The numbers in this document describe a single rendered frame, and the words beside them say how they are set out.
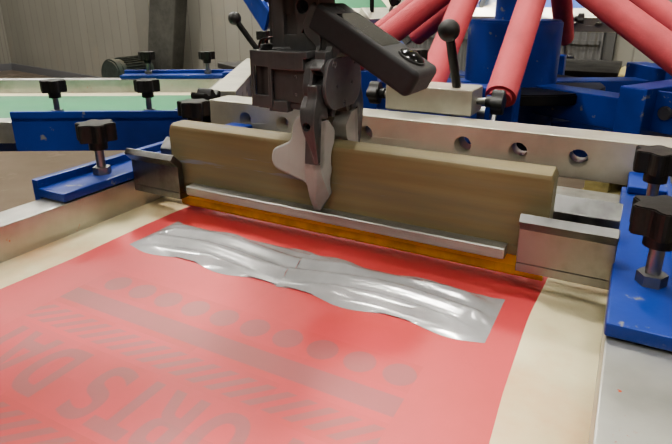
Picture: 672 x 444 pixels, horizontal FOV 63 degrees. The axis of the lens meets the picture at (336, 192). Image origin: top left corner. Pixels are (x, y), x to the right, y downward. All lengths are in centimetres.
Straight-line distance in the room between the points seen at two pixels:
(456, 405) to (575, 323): 14
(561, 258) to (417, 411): 18
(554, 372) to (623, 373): 6
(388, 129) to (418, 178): 26
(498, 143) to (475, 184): 23
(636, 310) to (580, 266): 8
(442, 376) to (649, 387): 12
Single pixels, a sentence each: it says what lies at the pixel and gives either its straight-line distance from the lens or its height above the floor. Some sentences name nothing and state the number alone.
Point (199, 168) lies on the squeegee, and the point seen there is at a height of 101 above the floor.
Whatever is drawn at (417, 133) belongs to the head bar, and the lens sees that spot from 73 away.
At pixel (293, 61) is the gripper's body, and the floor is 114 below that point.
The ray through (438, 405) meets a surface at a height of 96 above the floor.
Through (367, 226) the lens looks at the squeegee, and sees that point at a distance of 51.
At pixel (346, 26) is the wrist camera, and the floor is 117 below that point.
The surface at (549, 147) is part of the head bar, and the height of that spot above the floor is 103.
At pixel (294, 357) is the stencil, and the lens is 40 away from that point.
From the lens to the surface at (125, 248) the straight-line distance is 59.
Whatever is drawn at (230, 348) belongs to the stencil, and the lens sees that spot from 41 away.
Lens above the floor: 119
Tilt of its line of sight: 19 degrees down
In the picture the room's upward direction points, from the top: straight up
